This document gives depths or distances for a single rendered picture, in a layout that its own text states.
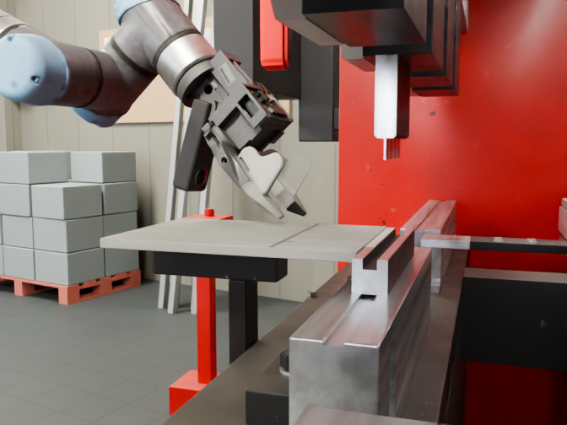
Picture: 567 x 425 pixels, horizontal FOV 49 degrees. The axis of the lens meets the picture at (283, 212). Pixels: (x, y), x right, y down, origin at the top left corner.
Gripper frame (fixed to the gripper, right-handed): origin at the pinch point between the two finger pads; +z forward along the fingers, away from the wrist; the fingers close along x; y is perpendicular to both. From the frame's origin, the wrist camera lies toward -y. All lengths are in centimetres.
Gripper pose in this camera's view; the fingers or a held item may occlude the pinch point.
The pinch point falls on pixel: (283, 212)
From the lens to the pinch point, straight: 74.5
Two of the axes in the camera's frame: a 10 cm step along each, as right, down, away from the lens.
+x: 4.5, -0.4, 8.9
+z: 5.9, 7.6, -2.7
